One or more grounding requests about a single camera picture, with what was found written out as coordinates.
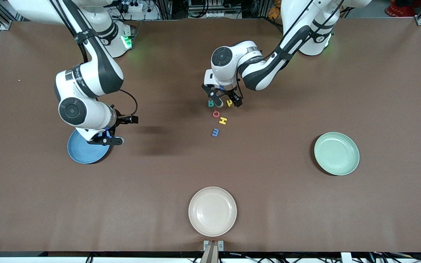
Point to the black table edge rail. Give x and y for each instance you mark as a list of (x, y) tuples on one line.
[(122, 254)]

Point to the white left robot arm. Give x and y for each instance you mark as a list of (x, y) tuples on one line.
[(261, 73)]

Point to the pink uppercase letter Q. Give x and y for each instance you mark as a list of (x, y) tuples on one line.
[(214, 114)]

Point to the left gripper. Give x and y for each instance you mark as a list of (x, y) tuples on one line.
[(234, 96)]

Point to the yellow uppercase letter H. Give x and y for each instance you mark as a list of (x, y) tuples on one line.
[(223, 121)]

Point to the blue uppercase letter M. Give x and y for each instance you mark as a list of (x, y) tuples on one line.
[(104, 133)]

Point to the blue lowercase letter m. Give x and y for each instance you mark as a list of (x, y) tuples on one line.
[(215, 133)]

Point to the white power strip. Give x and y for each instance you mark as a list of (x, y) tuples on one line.
[(148, 15)]

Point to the orange snack packs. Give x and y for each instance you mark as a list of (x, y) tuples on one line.
[(274, 11)]

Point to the blue plate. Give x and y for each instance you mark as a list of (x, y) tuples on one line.
[(86, 153)]

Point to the green plate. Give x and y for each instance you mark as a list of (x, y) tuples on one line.
[(336, 153)]

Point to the red object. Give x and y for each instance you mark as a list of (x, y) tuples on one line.
[(400, 9)]

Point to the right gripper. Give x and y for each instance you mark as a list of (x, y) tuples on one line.
[(123, 119)]

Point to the yellow lowercase letter h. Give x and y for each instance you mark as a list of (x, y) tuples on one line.
[(228, 103)]

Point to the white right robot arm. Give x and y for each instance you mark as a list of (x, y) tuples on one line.
[(97, 76)]

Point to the beige plate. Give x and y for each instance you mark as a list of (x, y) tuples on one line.
[(212, 212)]

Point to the teal uppercase letter R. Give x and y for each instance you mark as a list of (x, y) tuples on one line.
[(210, 104)]

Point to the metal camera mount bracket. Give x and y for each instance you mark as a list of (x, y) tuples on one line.
[(213, 246)]

